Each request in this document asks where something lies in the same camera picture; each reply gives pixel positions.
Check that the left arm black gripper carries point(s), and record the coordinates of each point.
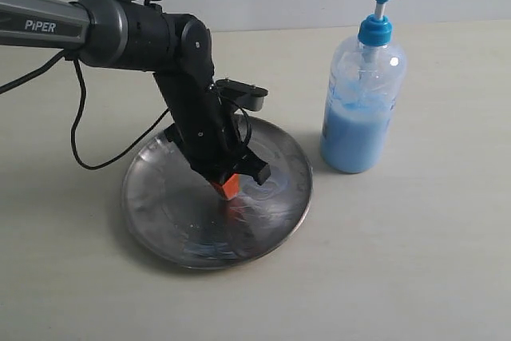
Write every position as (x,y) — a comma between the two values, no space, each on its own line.
(215,150)

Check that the blue soap pump bottle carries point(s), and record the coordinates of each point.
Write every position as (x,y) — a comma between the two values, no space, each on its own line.
(366,74)

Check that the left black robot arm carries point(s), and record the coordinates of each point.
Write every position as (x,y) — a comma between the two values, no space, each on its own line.
(176,49)

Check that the blue soap blob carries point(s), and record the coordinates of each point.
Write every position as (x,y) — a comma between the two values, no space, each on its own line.
(275,190)

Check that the round steel plate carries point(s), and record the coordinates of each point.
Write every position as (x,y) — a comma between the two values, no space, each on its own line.
(176,214)

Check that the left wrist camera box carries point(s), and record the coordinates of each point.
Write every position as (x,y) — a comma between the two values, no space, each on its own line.
(246,96)

